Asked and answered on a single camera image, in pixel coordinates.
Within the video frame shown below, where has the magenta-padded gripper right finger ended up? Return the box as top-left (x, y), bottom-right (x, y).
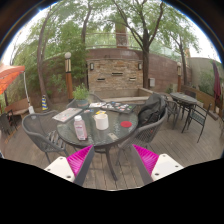
top-left (129, 144), bottom-right (184, 186)

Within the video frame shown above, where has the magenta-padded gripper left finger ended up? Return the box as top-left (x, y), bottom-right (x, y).
top-left (44, 144), bottom-right (96, 187)

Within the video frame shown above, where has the pink drink bottle white cap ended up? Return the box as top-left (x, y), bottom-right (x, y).
top-left (73, 115), bottom-right (88, 141)

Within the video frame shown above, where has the silver laptop with stickers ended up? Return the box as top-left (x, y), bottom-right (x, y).
top-left (52, 107), bottom-right (83, 123)

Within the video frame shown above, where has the flat round red coaster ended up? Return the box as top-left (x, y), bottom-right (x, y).
top-left (119, 120), bottom-right (133, 129)

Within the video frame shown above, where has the dark metal patio chair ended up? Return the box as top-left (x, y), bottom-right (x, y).
top-left (181, 103), bottom-right (213, 144)
top-left (165, 99), bottom-right (181, 129)

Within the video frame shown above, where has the white mug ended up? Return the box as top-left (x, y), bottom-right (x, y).
top-left (93, 113), bottom-right (110, 131)

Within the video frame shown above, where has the blue yellow striped bollard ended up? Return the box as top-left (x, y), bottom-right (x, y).
top-left (41, 94), bottom-right (50, 112)

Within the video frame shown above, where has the round dark patio table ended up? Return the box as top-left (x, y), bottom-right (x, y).
top-left (169, 92), bottom-right (198, 116)

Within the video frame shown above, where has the white sticker sheet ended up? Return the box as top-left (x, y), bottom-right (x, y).
top-left (88, 101), bottom-right (108, 108)

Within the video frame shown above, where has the black laptop with stickers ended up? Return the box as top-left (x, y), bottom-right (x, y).
top-left (99, 101), bottom-right (138, 115)

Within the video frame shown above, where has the wooden bench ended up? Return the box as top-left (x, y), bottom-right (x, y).
top-left (4, 97), bottom-right (31, 118)

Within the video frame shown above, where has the potted green plant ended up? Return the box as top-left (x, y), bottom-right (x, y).
top-left (72, 83), bottom-right (91, 108)

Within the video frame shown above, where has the folded maroon umbrella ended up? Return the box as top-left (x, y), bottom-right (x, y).
top-left (212, 61), bottom-right (223, 108)

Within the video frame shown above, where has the green leafy tree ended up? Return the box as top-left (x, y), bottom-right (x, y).
top-left (13, 3), bottom-right (88, 108)
top-left (163, 16), bottom-right (204, 86)
top-left (99, 0), bottom-right (174, 90)

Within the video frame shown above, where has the orange patio umbrella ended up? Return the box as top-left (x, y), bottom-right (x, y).
top-left (0, 63), bottom-right (36, 115)

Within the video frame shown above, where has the wooden lamp post globe light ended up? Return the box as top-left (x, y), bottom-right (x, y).
top-left (64, 51), bottom-right (74, 101)
top-left (176, 61), bottom-right (183, 93)

